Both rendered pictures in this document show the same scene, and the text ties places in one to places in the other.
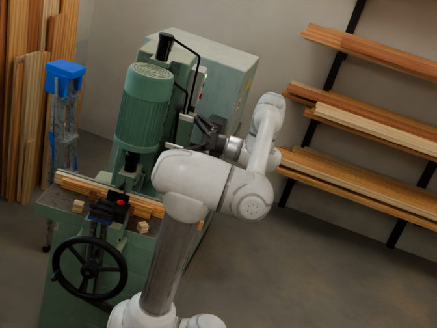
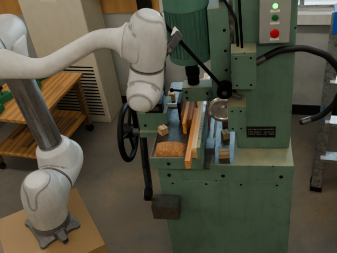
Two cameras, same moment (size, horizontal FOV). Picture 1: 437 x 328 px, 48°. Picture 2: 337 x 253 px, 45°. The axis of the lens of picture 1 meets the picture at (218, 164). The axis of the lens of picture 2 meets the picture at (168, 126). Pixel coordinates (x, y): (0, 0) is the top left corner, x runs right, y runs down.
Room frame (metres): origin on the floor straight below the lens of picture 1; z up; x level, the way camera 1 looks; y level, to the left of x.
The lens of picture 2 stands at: (2.02, -1.18, 1.96)
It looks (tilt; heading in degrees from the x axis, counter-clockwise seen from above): 36 degrees down; 104
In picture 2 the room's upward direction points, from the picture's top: 9 degrees counter-clockwise
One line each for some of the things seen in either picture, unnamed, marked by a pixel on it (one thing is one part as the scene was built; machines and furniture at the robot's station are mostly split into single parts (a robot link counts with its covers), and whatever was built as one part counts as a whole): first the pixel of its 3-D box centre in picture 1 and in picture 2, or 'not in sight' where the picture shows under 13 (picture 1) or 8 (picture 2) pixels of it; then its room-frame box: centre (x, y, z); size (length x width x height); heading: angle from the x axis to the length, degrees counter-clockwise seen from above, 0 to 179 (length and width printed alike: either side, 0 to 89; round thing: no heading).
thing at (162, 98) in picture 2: (110, 210); (152, 100); (1.58, 0.34, 0.99); 0.13 x 0.11 x 0.06; 90
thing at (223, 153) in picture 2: not in sight; (223, 153); (1.90, 0.18, 0.82); 0.04 x 0.03 x 0.03; 6
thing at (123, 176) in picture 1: (129, 177); (199, 92); (1.79, 0.34, 1.03); 0.14 x 0.07 x 0.09; 0
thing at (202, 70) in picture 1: (195, 85); (274, 18); (2.09, 0.20, 1.40); 0.10 x 0.06 x 0.16; 0
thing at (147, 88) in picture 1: (143, 108); (187, 21); (1.77, 0.34, 1.35); 0.18 x 0.18 x 0.31
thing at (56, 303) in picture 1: (108, 284); (228, 200); (1.89, 0.34, 0.36); 0.58 x 0.45 x 0.71; 0
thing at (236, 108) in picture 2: not in sight; (236, 113); (1.96, 0.18, 1.02); 0.09 x 0.07 x 0.12; 90
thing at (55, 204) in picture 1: (110, 222); (174, 120); (1.66, 0.35, 0.87); 0.61 x 0.30 x 0.06; 90
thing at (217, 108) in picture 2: not in sight; (223, 109); (1.90, 0.22, 1.02); 0.12 x 0.03 x 0.12; 0
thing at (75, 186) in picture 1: (132, 204); (195, 117); (1.77, 0.30, 0.92); 0.62 x 0.02 x 0.04; 90
